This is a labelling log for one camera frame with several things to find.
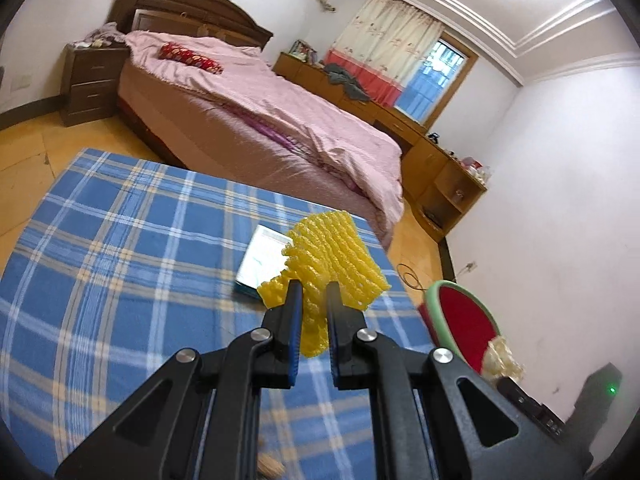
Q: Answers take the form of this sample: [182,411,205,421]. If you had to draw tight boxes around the blue plaid cloth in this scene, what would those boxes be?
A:
[0,147,441,480]

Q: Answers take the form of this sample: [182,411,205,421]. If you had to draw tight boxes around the white and red curtain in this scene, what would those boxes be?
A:
[325,0,446,108]

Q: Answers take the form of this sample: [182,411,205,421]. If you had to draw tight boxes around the dark wooden nightstand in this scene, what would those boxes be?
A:
[60,42,131,128]

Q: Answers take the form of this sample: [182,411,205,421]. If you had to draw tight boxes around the green rimmed red bin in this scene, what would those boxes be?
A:
[422,281,503,376]

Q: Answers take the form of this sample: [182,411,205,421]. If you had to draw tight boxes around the grey clothes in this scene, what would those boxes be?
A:
[324,63,371,102]

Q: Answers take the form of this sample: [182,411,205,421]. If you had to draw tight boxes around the wooden framed window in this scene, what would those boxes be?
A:
[392,32,478,128]

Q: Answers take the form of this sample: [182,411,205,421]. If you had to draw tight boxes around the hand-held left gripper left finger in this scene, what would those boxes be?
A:
[55,280,304,480]

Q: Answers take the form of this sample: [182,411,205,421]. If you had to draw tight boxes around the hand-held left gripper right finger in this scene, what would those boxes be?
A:
[325,281,593,480]

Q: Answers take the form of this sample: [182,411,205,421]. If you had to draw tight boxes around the long wooden desk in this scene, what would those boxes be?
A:
[272,51,426,158]

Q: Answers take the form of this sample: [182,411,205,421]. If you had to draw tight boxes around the colourful books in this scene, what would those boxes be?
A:
[291,40,321,65]

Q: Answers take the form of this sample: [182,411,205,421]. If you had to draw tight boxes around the pink and white items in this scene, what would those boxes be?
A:
[460,157,493,183]

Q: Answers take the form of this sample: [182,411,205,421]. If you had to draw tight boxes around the wooden bed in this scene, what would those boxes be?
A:
[111,0,405,251]

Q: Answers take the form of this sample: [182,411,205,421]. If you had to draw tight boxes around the yellow foam fruit net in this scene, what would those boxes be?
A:
[257,211,392,359]

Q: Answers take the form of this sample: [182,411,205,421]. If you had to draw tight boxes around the black floor cable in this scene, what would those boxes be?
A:
[397,262,426,291]

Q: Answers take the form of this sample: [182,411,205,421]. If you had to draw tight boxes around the clutter pile on nightstand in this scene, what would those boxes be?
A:
[82,22,128,51]

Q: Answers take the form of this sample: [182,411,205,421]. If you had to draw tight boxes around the wooden shelf cabinet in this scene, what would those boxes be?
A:
[401,135,488,245]

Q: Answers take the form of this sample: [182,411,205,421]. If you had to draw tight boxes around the pink blanket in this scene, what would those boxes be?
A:
[122,30,405,248]

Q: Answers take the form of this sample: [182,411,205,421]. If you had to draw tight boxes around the teal and white box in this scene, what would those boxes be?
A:
[234,224,291,303]

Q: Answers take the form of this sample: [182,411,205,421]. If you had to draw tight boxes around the white foam fruit net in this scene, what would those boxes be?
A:
[481,336,527,386]

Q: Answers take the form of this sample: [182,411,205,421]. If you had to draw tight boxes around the red patterned pillow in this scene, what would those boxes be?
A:
[159,41,223,75]

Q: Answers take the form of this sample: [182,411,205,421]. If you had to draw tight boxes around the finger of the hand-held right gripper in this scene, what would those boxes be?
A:
[497,376,566,433]

